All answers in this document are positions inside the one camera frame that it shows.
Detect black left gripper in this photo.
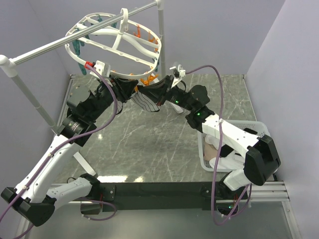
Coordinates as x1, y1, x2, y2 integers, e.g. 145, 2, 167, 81
88, 74, 138, 121

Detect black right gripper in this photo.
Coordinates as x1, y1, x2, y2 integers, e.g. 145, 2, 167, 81
140, 75, 195, 112

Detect black and white striped sock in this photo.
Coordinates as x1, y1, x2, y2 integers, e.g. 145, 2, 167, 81
116, 101, 123, 115

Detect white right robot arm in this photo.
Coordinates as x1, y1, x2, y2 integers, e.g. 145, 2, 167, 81
138, 76, 281, 199

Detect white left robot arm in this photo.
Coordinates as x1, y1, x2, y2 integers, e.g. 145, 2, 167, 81
1, 77, 138, 227

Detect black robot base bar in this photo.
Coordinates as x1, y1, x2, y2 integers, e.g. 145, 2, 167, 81
79, 181, 240, 216

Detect teal clothespin front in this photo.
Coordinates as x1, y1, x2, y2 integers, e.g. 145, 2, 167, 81
78, 63, 87, 75

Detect teal clothespin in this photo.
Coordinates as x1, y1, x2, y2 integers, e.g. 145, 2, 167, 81
78, 63, 87, 75
72, 40, 85, 56

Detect teal clothespin left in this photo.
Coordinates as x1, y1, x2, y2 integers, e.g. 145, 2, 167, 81
72, 40, 85, 56

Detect white sock black stripes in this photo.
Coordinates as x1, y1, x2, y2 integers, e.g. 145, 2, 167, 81
204, 135, 245, 172

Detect white plastic laundry basket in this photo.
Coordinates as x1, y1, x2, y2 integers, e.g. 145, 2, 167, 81
197, 120, 270, 173

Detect white metal drying rack stand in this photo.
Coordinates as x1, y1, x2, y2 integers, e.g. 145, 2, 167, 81
0, 0, 186, 176

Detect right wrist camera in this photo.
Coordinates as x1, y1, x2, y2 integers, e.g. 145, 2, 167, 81
170, 63, 186, 88

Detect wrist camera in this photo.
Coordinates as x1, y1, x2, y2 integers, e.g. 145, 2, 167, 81
84, 60, 110, 79
170, 63, 186, 88

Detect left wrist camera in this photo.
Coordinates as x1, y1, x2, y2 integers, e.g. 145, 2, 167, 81
84, 60, 110, 79

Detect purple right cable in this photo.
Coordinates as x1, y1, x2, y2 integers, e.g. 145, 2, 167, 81
185, 65, 252, 226

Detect purple cable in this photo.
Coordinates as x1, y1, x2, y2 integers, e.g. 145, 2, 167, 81
0, 67, 119, 239
185, 65, 252, 226

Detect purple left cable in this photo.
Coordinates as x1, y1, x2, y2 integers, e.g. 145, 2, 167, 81
0, 67, 119, 239

